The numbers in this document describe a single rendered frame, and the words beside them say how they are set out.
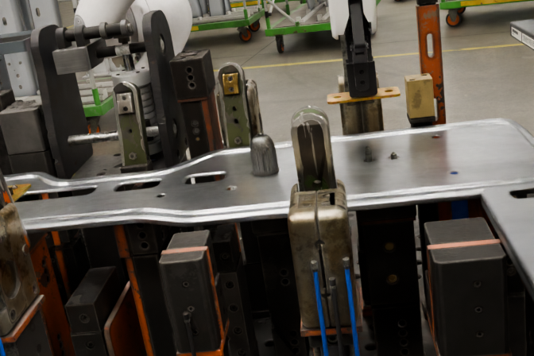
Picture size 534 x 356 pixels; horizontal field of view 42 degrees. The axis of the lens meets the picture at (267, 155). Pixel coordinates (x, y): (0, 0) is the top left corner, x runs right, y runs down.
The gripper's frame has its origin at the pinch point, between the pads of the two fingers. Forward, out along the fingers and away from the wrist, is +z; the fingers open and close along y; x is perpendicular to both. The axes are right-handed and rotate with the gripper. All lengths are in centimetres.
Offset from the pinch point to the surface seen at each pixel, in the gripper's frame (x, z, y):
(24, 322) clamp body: -37.9, 17.4, 18.8
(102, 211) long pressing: -31.2, 10.4, 7.8
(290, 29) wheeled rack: -49, 84, -620
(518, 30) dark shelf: 32, 8, -58
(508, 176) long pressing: 13.9, 10.4, 9.7
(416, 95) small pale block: 7.2, 6.0, -10.9
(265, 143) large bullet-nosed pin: -12.1, 6.5, 1.0
